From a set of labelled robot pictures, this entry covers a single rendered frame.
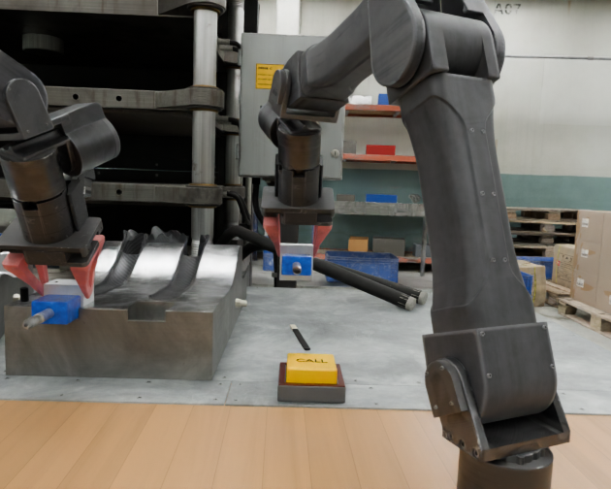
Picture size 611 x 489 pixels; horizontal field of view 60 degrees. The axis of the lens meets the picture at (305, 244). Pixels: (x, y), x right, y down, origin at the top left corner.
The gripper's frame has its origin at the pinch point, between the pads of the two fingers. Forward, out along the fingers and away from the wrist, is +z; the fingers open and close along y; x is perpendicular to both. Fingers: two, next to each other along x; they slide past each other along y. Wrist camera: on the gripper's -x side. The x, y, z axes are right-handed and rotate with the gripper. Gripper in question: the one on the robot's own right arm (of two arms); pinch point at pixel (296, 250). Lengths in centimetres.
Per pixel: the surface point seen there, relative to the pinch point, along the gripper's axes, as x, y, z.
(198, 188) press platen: -55, 25, 19
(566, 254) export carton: -362, -273, 245
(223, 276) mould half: -5.5, 12.2, 9.3
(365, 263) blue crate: -291, -61, 210
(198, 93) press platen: -66, 25, -2
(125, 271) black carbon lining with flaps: -6.8, 29.0, 9.6
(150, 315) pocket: 12.3, 19.5, 2.7
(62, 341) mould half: 17.3, 29.3, 2.7
